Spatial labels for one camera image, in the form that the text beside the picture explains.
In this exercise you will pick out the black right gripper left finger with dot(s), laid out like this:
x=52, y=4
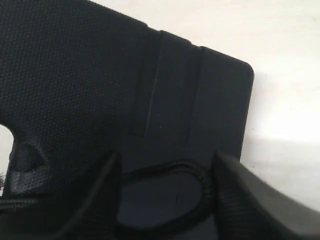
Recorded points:
x=85, y=209

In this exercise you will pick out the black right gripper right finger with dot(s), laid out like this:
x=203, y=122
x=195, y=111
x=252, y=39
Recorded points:
x=247, y=208

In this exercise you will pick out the black plastic carrying case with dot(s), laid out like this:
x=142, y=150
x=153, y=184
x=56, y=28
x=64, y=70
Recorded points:
x=79, y=80

